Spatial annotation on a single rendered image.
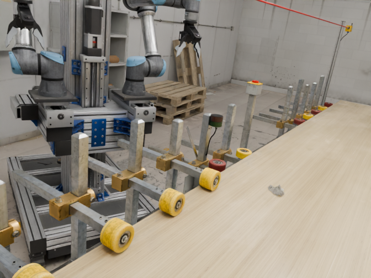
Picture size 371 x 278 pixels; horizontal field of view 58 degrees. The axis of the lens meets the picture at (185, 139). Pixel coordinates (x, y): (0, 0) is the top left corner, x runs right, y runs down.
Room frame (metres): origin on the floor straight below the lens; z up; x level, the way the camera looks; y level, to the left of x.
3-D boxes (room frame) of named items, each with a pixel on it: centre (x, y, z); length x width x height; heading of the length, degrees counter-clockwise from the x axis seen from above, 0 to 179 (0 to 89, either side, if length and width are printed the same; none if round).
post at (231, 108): (1.76, -0.23, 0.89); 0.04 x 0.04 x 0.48; 58
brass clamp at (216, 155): (1.74, -0.22, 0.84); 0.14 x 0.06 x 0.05; 148
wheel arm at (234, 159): (1.76, -0.15, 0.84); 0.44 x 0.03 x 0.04; 58
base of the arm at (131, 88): (2.12, 0.37, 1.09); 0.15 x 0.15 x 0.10
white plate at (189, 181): (1.59, -0.09, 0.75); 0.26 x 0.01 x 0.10; 148
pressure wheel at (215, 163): (1.46, -0.16, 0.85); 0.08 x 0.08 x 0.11
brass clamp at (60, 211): (0.90, 0.32, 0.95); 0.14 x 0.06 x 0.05; 148
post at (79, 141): (0.92, 0.31, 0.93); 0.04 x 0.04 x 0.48; 58
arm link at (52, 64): (1.84, 0.78, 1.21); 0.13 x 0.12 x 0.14; 117
